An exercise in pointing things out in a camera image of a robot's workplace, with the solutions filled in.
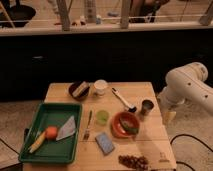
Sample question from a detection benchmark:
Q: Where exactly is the dark metal cup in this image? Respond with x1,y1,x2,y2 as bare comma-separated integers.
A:
141,99,154,116

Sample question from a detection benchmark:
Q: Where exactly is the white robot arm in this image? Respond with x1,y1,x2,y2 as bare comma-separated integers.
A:
157,62,213,125

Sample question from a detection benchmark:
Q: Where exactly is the green vegetable in bowl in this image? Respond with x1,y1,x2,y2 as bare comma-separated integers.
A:
120,120,139,135

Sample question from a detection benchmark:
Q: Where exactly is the orange bowl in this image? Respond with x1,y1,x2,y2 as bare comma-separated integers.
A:
111,112,140,138

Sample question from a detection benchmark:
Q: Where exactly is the bunch of dark grapes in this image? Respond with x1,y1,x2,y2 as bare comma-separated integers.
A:
118,155,149,171

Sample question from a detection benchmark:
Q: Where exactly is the green plastic cup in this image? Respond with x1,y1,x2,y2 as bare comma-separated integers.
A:
96,110,109,125

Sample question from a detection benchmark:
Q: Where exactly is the blue sponge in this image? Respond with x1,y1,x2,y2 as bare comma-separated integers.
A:
95,133,115,155

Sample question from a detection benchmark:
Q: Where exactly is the white paper cup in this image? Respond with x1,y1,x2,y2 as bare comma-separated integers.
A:
94,79,108,95

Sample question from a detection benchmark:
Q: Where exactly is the metal fork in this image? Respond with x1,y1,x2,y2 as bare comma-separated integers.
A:
83,110,93,141

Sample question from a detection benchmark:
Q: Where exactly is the grey folded cloth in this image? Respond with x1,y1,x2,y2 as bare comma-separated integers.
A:
56,116,76,141

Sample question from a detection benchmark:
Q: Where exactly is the green plastic tray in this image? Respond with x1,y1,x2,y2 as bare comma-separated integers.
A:
19,103,82,164

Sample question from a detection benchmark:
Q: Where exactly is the orange fruit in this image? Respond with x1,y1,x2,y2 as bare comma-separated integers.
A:
45,126,58,140

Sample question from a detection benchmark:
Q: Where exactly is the yellow corn cob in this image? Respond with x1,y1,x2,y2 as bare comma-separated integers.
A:
29,132,45,153

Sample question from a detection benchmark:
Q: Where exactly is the black cable on floor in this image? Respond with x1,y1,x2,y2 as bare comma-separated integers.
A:
170,133,213,171

